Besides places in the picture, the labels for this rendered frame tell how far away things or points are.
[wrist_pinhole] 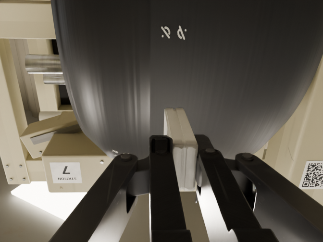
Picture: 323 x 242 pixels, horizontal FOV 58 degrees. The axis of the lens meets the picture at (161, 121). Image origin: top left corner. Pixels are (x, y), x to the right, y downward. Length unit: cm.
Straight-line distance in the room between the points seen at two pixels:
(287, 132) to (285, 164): 7
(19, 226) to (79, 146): 280
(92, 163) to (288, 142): 56
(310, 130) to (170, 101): 38
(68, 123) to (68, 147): 10
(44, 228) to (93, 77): 332
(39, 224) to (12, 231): 26
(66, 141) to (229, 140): 70
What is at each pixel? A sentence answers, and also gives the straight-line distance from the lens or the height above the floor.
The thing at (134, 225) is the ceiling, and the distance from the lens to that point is 343.
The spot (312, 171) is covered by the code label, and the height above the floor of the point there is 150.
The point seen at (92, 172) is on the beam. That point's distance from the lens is 95.
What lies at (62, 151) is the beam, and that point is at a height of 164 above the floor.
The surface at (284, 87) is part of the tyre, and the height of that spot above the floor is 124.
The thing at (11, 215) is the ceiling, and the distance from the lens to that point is 386.
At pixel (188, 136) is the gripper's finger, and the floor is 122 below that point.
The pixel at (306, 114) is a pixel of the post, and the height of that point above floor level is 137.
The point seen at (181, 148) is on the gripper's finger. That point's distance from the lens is 16.
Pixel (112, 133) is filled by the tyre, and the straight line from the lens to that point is 36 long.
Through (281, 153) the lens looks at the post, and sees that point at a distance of 70.
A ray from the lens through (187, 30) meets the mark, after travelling 28.
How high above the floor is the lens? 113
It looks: 28 degrees up
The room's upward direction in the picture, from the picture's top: 179 degrees counter-clockwise
